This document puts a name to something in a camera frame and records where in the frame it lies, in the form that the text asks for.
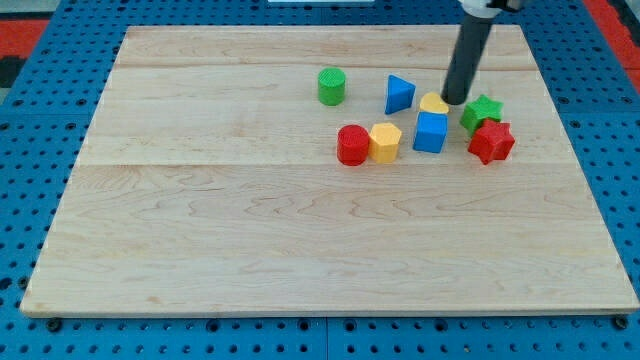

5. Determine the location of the yellow heart block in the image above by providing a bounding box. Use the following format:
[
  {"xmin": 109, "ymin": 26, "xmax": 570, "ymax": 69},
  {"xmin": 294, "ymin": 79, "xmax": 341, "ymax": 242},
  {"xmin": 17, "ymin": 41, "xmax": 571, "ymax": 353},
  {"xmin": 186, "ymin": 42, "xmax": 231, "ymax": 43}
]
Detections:
[{"xmin": 419, "ymin": 92, "xmax": 449, "ymax": 114}]

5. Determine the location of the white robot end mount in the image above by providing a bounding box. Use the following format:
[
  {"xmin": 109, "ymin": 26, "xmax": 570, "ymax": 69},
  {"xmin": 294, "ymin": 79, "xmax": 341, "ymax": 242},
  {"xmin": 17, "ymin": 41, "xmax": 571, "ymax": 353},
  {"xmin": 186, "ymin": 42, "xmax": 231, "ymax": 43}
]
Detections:
[{"xmin": 459, "ymin": 0, "xmax": 524, "ymax": 19}]

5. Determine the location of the yellow hexagon block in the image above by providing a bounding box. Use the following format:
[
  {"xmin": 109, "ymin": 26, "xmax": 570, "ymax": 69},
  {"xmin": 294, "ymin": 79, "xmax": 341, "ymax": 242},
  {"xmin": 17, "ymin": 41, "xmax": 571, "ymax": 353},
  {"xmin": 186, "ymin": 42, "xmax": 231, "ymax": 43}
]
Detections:
[{"xmin": 368, "ymin": 123, "xmax": 402, "ymax": 163}]

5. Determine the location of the red cylinder block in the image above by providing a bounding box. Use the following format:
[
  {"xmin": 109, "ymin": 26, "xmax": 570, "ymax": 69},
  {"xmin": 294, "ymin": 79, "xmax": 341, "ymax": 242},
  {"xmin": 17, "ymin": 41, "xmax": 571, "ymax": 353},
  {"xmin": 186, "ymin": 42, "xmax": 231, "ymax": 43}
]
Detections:
[{"xmin": 336, "ymin": 124, "xmax": 369, "ymax": 166}]

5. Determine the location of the green star block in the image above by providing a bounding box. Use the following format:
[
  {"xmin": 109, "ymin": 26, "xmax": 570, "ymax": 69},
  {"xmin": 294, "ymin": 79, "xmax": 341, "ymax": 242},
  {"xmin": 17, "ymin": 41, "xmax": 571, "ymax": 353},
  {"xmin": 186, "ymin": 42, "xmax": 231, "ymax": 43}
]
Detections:
[{"xmin": 460, "ymin": 94, "xmax": 504, "ymax": 137}]

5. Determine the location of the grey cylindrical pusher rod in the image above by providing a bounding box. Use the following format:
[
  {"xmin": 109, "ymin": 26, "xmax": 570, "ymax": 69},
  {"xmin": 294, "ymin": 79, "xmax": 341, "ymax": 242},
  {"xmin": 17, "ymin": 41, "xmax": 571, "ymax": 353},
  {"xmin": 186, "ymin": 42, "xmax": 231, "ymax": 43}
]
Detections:
[{"xmin": 441, "ymin": 14, "xmax": 493, "ymax": 105}]

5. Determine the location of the green cylinder block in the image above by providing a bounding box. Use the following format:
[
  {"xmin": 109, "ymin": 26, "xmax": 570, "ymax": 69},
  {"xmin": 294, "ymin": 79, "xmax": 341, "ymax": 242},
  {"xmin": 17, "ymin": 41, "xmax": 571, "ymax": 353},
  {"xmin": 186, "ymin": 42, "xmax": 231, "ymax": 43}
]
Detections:
[{"xmin": 317, "ymin": 67, "xmax": 346, "ymax": 106}]

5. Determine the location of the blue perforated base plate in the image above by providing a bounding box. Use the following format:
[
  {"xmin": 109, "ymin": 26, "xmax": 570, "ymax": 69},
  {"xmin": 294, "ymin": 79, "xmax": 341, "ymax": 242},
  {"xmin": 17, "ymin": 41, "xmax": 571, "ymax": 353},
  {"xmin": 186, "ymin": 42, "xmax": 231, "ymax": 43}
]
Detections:
[{"xmin": 1, "ymin": 1, "xmax": 639, "ymax": 359}]

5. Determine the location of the red star block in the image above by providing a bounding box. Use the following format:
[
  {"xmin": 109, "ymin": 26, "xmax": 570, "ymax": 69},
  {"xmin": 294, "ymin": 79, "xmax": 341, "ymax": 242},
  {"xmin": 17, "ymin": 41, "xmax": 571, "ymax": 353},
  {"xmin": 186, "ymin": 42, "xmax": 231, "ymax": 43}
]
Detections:
[{"xmin": 468, "ymin": 118, "xmax": 516, "ymax": 165}]

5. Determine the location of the blue cube block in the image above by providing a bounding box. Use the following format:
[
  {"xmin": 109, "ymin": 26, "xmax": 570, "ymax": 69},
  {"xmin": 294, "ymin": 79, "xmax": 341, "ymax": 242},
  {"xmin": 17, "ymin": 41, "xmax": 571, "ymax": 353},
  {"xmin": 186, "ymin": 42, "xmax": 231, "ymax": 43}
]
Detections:
[{"xmin": 412, "ymin": 112, "xmax": 448, "ymax": 153}]

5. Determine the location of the blue triangle block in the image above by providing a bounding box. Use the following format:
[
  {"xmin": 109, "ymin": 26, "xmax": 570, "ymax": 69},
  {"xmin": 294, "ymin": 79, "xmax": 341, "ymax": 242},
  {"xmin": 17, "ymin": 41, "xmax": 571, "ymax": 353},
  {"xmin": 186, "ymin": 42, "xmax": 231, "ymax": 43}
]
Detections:
[{"xmin": 385, "ymin": 75, "xmax": 416, "ymax": 115}]

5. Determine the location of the wooden board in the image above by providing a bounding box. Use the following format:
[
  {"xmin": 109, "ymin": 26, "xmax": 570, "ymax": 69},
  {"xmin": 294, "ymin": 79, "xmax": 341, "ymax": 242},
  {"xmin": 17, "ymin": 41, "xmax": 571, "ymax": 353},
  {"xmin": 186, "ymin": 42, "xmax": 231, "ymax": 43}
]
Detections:
[{"xmin": 21, "ymin": 25, "xmax": 639, "ymax": 318}]

